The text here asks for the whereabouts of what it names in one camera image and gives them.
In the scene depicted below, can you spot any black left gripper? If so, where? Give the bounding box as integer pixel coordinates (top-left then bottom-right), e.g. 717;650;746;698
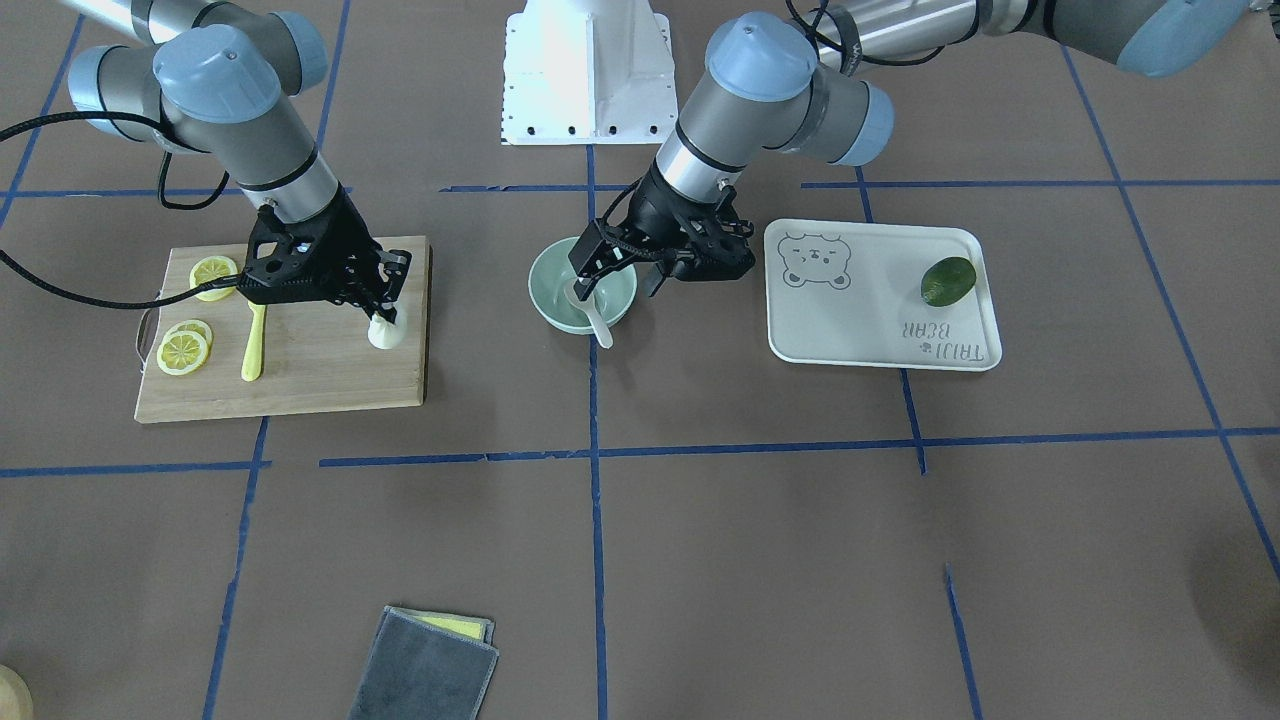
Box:
570;163;756;299

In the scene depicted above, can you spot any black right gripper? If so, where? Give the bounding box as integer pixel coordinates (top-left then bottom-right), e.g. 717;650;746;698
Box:
237;187;413;325

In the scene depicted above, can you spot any white plastic spoon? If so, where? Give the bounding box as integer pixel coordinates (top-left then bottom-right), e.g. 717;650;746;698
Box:
563;281;614;348

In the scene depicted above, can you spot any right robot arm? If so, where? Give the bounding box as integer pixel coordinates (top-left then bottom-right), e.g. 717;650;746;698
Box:
67;1;677;328

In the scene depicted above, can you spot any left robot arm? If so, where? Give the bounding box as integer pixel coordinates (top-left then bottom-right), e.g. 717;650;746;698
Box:
568;1;1248;300

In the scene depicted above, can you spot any mint green bowl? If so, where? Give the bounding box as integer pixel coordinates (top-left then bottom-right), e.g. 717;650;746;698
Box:
529;236;639;334

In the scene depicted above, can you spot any wooden cutting board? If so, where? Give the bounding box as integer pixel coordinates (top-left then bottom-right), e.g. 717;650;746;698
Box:
134;236;433;424

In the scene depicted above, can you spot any lemon slice top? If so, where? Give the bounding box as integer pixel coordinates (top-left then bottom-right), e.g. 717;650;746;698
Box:
189;255;239;302

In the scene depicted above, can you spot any lemon slice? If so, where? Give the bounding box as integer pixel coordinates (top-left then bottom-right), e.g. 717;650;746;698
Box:
155;331;210;375
189;255;239;302
163;319;214;345

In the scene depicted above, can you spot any lemon slice behind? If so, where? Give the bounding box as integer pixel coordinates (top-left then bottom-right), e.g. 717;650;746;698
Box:
163;319;214;345

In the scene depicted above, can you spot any lemon slice front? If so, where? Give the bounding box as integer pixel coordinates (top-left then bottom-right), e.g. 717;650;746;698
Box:
155;331;210;375

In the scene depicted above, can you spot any white bear serving tray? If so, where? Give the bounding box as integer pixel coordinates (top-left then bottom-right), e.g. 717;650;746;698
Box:
762;219;1004;372

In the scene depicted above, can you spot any yellow sponge cloth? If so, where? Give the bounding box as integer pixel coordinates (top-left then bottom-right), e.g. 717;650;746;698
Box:
419;612;494;644

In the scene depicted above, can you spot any beige round object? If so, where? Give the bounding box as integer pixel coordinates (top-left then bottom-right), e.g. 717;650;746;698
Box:
0;665;35;720

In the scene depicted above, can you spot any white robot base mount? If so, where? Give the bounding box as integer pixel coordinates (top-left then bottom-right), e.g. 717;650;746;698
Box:
500;1;678;146

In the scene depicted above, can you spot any black cable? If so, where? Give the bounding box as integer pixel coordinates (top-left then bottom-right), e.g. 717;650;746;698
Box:
0;110;262;311

